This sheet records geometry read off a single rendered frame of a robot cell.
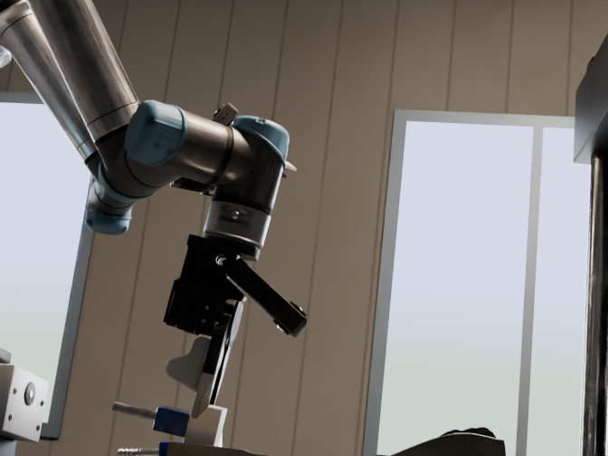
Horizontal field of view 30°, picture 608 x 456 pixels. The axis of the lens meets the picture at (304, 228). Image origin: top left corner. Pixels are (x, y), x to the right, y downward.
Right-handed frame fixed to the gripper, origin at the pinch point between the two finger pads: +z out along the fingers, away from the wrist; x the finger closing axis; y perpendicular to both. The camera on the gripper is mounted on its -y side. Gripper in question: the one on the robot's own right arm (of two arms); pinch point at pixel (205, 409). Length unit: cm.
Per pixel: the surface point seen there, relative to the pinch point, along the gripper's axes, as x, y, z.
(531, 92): -277, -55, -134
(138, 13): -300, 103, -137
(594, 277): -128, -65, -48
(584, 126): -130, -55, -83
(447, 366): -263, -47, -27
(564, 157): -269, -71, -111
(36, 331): -281, 102, -3
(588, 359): -126, -67, -28
